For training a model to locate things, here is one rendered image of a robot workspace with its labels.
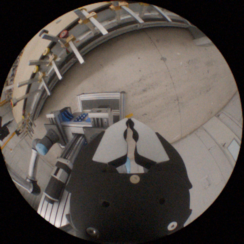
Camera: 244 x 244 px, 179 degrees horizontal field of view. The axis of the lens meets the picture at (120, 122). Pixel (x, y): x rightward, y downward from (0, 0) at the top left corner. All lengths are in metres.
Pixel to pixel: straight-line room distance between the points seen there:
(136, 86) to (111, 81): 0.45
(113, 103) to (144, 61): 0.93
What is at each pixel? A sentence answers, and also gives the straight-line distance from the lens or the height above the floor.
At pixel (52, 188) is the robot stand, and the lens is 0.58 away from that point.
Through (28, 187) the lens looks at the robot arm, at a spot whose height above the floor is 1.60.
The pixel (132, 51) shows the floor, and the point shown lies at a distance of 1.54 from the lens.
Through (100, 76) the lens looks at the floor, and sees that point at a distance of 1.49.
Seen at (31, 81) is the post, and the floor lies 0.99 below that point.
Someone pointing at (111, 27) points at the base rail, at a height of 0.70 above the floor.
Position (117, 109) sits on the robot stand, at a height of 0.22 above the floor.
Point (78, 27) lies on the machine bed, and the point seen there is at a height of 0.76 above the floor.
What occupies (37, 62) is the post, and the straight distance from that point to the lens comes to 0.87.
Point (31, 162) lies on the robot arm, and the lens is 0.88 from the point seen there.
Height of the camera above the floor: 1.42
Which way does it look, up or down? 59 degrees down
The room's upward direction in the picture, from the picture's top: 174 degrees counter-clockwise
